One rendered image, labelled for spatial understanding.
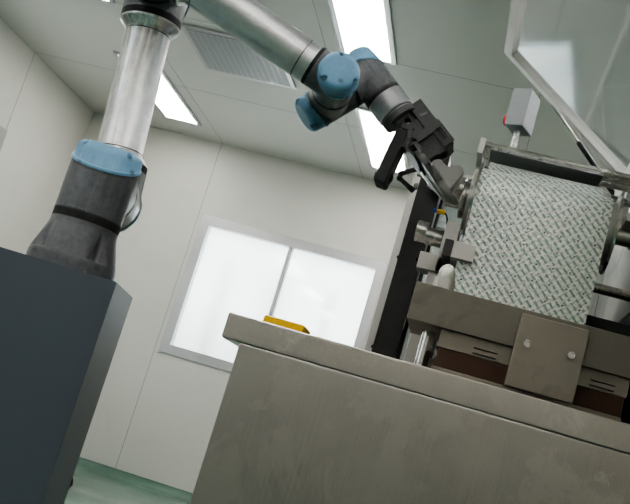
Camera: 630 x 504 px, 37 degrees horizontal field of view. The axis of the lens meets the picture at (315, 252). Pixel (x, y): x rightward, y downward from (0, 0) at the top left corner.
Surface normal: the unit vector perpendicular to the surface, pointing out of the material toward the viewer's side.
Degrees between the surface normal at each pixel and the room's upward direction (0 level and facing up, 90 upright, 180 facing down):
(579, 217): 90
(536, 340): 90
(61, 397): 90
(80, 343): 90
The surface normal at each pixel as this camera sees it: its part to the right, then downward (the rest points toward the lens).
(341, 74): 0.12, -0.15
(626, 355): -0.14, -0.22
